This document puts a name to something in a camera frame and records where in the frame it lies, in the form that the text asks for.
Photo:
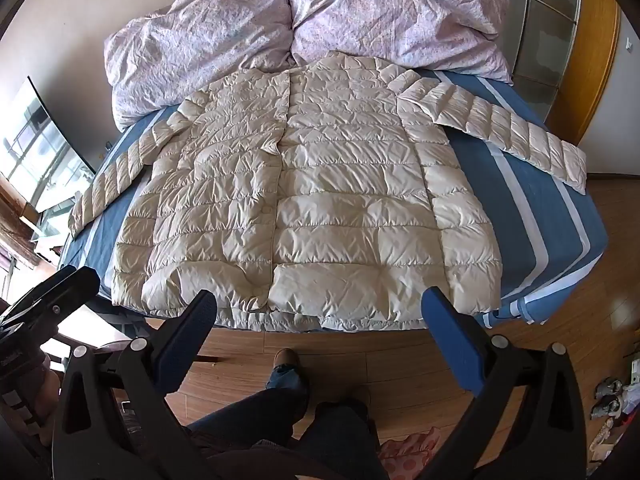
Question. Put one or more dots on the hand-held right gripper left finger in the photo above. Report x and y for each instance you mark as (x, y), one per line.
(185, 340)

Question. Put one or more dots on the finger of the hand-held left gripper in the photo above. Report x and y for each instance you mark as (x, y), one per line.
(75, 292)
(42, 292)

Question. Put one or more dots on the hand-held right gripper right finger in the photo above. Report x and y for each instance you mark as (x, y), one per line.
(450, 340)

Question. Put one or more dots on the cream quilted down jacket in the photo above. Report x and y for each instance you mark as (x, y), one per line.
(310, 185)

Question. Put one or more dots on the person's left hand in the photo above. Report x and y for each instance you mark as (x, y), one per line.
(45, 390)

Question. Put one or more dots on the white desk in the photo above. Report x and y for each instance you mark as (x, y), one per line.
(95, 322)

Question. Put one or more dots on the glass side table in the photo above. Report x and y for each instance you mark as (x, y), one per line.
(50, 230)

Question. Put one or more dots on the person's left leg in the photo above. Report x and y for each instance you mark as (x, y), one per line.
(250, 415)

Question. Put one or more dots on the person's leg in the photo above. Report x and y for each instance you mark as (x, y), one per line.
(340, 440)
(250, 415)

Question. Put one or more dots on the brown shoe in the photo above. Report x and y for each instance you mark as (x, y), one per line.
(288, 360)

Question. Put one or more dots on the pink dotted cloth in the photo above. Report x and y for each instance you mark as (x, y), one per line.
(405, 455)

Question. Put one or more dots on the person's right leg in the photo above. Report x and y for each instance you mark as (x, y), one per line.
(340, 440)

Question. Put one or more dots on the bed with blue striped sheet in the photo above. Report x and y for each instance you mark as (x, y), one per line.
(525, 200)

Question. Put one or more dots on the purple floral pillow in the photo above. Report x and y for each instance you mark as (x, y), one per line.
(200, 35)
(390, 10)

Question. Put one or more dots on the wooden framed glass door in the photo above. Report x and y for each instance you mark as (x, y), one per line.
(590, 85)

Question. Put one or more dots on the small white wall switch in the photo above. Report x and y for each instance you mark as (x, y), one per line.
(629, 45)

